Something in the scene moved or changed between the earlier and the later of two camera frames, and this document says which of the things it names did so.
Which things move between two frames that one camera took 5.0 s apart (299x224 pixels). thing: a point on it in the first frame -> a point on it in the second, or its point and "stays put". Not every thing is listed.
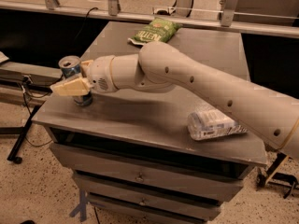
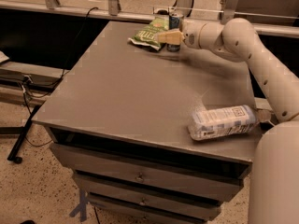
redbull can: (71, 68) -> (175, 25)
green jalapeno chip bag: (158, 30) stays put
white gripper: (99, 74) -> (191, 35)
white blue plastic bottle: (209, 123) stays put
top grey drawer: (149, 175) stays put
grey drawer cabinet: (132, 153) stays put
